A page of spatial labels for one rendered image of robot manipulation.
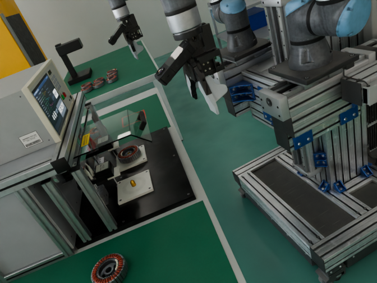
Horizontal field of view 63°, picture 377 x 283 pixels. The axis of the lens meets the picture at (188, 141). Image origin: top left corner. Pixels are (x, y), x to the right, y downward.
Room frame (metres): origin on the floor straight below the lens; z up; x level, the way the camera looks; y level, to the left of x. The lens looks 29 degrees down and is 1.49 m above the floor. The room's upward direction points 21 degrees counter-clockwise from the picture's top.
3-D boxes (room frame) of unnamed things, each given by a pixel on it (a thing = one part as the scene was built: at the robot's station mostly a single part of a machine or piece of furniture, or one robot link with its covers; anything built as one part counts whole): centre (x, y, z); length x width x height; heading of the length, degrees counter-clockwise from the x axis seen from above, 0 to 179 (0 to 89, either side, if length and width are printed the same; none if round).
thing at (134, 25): (1.62, 0.07, 1.29); 0.09 x 0.08 x 0.12; 101
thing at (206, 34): (0.74, -0.10, 1.29); 0.09 x 0.08 x 0.12; 101
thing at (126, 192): (1.07, 0.28, 0.78); 0.15 x 0.15 x 0.01; 3
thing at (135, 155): (1.32, 0.29, 0.80); 0.11 x 0.11 x 0.04
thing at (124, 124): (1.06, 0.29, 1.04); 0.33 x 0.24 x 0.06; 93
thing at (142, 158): (1.32, 0.29, 0.78); 0.15 x 0.15 x 0.01; 3
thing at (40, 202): (1.18, 0.54, 0.92); 0.66 x 0.01 x 0.30; 3
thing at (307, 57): (1.03, -0.52, 1.09); 0.15 x 0.15 x 0.10
